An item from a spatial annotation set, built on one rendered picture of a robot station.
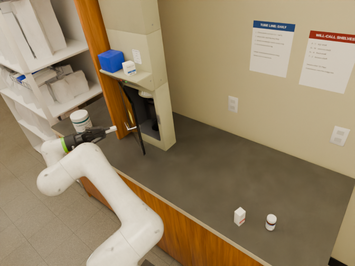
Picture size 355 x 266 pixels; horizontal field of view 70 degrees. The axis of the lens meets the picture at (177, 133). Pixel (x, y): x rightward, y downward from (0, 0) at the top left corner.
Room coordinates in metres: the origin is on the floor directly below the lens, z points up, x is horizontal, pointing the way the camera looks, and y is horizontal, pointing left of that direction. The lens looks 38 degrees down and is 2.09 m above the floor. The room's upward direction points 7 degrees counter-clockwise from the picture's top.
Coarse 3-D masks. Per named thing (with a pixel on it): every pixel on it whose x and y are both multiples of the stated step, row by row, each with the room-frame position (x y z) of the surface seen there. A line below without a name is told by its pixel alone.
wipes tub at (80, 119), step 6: (72, 114) 1.66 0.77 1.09; (78, 114) 1.65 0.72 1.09; (84, 114) 1.64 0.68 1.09; (72, 120) 1.60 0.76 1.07; (78, 120) 1.59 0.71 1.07; (84, 120) 1.60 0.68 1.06; (90, 120) 1.67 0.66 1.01; (78, 126) 1.59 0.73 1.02; (84, 126) 1.59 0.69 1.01; (90, 126) 1.63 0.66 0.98; (78, 132) 1.60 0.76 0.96
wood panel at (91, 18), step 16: (80, 0) 1.48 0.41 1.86; (96, 0) 1.55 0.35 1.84; (80, 16) 1.47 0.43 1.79; (96, 16) 1.53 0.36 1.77; (96, 32) 1.51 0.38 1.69; (96, 48) 1.49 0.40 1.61; (96, 64) 1.47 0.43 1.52; (112, 80) 1.52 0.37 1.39; (112, 96) 1.50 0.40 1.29; (112, 112) 1.47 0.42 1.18
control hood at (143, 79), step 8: (104, 72) 1.38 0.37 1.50; (120, 72) 1.34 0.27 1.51; (136, 72) 1.31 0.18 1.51; (144, 72) 1.30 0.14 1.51; (128, 80) 1.24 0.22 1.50; (136, 80) 1.22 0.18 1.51; (144, 80) 1.23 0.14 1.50; (152, 80) 1.27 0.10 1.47; (144, 88) 1.26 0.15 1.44; (152, 88) 1.26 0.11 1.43
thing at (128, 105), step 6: (120, 84) 1.44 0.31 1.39; (126, 96) 1.28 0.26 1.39; (126, 102) 1.35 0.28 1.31; (126, 108) 1.42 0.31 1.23; (132, 108) 1.20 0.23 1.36; (132, 114) 1.24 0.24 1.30; (132, 126) 1.37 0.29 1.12; (132, 132) 1.46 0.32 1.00; (138, 132) 1.20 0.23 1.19; (138, 138) 1.23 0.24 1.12; (138, 144) 1.29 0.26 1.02
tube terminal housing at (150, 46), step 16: (112, 32) 1.46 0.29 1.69; (128, 32) 1.37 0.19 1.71; (160, 32) 1.35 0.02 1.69; (112, 48) 1.49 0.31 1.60; (128, 48) 1.38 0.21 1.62; (144, 48) 1.30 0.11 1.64; (160, 48) 1.34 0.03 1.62; (144, 64) 1.31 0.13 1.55; (160, 64) 1.33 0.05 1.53; (160, 80) 1.32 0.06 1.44; (160, 96) 1.30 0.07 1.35; (160, 112) 1.28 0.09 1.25; (160, 128) 1.29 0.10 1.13; (160, 144) 1.31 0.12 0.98
